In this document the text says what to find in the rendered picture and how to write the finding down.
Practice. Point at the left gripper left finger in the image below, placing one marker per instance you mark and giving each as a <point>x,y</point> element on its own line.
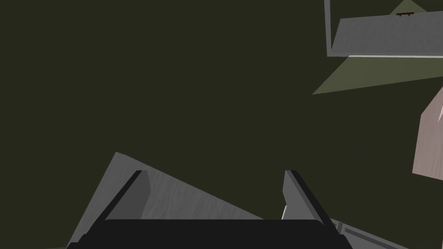
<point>133,200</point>

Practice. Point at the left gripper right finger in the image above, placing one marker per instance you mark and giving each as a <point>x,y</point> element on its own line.
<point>297,200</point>

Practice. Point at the pale wooden cabinet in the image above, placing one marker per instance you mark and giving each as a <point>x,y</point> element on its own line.
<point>431,145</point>

